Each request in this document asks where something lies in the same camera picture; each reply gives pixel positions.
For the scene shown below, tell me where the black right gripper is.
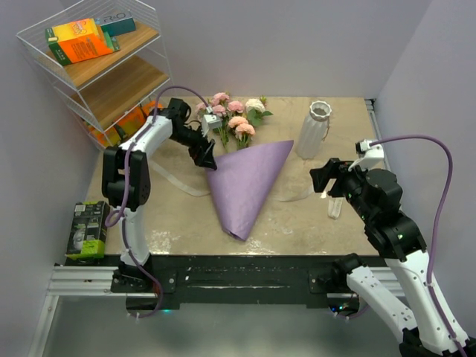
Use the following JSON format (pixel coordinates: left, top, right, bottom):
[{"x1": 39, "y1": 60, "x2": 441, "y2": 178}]
[{"x1": 309, "y1": 156, "x2": 375, "y2": 222}]

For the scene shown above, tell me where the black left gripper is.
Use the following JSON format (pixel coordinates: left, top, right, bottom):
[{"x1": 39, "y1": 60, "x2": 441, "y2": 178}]
[{"x1": 170, "y1": 123, "x2": 218, "y2": 170}]

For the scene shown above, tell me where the beige ribbon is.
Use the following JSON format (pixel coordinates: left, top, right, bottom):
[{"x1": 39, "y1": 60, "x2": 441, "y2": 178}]
[{"x1": 149, "y1": 161, "x2": 344, "y2": 219}]

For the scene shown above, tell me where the purple pink wrapping paper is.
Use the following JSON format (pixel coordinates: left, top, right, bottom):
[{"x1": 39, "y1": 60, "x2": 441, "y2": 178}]
[{"x1": 207, "y1": 140, "x2": 294, "y2": 241}]

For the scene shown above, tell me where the peach two-bloom flower stem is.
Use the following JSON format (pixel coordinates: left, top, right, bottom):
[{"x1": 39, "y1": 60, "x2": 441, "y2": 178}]
[{"x1": 228, "y1": 116, "x2": 256, "y2": 149}]

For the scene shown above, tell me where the pink two-bloom flower stem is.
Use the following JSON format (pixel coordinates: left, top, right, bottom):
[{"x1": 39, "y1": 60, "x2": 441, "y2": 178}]
[{"x1": 196, "y1": 102, "x2": 229, "y2": 152}]

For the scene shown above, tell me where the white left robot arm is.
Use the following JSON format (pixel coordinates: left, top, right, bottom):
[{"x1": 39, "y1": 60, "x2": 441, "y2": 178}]
[{"x1": 101, "y1": 98, "x2": 217, "y2": 293}]

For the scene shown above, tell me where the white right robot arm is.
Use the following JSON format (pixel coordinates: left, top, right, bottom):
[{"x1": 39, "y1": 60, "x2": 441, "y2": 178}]
[{"x1": 310, "y1": 158, "x2": 475, "y2": 356}]

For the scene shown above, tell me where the white ribbed ceramic vase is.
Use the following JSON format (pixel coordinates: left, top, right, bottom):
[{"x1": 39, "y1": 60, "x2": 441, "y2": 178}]
[{"x1": 295, "y1": 100, "x2": 332, "y2": 159}]

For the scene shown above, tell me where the white flower stem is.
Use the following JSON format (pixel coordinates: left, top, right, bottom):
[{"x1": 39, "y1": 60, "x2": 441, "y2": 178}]
[{"x1": 245, "y1": 96, "x2": 273, "y2": 126}]

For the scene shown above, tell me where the small orange box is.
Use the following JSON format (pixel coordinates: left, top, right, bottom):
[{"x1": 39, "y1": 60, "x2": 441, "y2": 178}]
[{"x1": 141, "y1": 101, "x2": 164, "y2": 118}]

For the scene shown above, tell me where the green black product box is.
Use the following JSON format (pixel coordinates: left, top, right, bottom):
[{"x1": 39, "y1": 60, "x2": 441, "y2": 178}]
[{"x1": 65, "y1": 201, "x2": 110, "y2": 260}]

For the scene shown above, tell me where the teal box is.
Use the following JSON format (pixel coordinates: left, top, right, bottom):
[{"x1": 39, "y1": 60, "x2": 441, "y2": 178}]
[{"x1": 94, "y1": 10, "x2": 136, "y2": 36}]

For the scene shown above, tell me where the orange yellow carton box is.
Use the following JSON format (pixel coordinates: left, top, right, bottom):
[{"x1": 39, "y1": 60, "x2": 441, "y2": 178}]
[{"x1": 45, "y1": 18, "x2": 120, "y2": 66}]

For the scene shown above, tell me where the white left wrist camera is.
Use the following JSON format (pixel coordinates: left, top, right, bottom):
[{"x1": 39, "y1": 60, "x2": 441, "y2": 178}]
[{"x1": 201, "y1": 106, "x2": 222, "y2": 137}]

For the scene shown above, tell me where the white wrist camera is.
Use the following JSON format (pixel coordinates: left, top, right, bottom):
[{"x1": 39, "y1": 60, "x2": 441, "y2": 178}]
[
  {"x1": 348, "y1": 139, "x2": 385, "y2": 172},
  {"x1": 201, "y1": 106, "x2": 222, "y2": 137}
]

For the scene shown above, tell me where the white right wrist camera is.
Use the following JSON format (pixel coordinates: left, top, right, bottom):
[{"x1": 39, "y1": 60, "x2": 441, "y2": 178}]
[{"x1": 348, "y1": 139, "x2": 385, "y2": 172}]

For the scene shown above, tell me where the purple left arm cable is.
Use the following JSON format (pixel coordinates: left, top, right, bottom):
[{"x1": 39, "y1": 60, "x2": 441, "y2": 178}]
[{"x1": 103, "y1": 86, "x2": 210, "y2": 319}]

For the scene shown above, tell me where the black mounting base rail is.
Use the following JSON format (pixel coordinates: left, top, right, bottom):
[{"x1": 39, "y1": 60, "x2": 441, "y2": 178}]
[{"x1": 62, "y1": 252, "x2": 387, "y2": 312}]

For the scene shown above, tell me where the white wire wooden shelf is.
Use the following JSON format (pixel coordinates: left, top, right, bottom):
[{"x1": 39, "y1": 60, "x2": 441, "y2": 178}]
[{"x1": 16, "y1": 1, "x2": 174, "y2": 149}]

